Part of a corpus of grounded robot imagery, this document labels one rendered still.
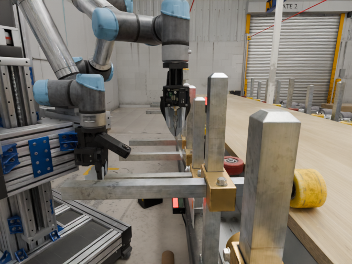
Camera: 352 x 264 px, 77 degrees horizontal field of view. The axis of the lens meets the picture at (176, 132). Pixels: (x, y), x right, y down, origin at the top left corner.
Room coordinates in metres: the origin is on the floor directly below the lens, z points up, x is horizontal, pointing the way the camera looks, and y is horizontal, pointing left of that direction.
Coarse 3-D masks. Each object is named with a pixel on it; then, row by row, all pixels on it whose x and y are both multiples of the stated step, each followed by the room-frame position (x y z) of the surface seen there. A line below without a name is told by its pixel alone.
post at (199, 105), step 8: (200, 104) 0.69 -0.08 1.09; (200, 112) 0.69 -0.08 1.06; (200, 120) 0.69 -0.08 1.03; (200, 128) 0.69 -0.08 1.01; (200, 136) 0.69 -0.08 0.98; (192, 144) 0.72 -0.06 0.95; (200, 144) 0.69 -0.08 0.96; (192, 152) 0.72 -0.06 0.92; (200, 152) 0.69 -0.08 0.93; (192, 160) 0.72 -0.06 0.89; (200, 160) 0.69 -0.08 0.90; (200, 200) 0.69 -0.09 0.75
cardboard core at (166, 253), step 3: (165, 252) 1.19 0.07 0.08; (168, 252) 1.18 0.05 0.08; (171, 252) 1.19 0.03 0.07; (162, 255) 1.18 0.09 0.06; (165, 255) 1.17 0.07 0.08; (168, 255) 1.16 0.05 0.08; (171, 255) 1.17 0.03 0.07; (162, 258) 1.16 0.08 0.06; (165, 258) 1.14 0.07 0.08; (168, 258) 1.14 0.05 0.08; (171, 258) 1.14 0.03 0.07; (162, 261) 1.13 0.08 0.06; (165, 261) 1.12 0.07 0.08; (168, 261) 1.11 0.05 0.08; (171, 261) 1.12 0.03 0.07
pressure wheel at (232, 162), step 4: (228, 156) 0.71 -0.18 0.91; (224, 160) 0.68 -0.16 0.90; (228, 160) 0.67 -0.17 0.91; (232, 160) 0.67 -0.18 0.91; (236, 160) 0.68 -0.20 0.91; (240, 160) 0.67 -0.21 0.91; (224, 164) 0.64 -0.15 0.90; (228, 164) 0.64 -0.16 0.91; (232, 164) 0.64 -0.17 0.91; (236, 164) 0.64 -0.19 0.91; (240, 164) 0.64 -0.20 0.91; (224, 168) 0.64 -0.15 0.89; (228, 168) 0.64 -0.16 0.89; (232, 168) 0.63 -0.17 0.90; (236, 168) 0.63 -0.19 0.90; (240, 168) 0.64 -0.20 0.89; (228, 172) 0.64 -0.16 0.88; (232, 172) 0.63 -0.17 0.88; (236, 172) 0.63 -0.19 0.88; (240, 172) 0.64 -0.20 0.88
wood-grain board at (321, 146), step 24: (240, 96) 3.17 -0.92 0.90; (240, 120) 1.38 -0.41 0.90; (312, 120) 1.38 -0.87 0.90; (240, 144) 0.87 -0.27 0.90; (312, 144) 0.87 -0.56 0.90; (336, 144) 0.87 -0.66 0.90; (312, 168) 0.62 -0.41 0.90; (336, 168) 0.62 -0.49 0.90; (336, 192) 0.48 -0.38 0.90; (288, 216) 0.39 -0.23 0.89; (312, 216) 0.38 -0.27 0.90; (336, 216) 0.38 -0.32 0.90; (312, 240) 0.32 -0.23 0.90; (336, 240) 0.32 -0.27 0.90
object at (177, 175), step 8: (112, 176) 0.65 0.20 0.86; (120, 176) 0.65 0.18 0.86; (128, 176) 0.65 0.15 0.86; (136, 176) 0.65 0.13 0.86; (144, 176) 0.65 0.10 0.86; (152, 176) 0.65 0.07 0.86; (160, 176) 0.65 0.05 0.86; (168, 176) 0.65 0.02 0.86; (176, 176) 0.65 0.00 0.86; (184, 176) 0.65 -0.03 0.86; (232, 176) 0.66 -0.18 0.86
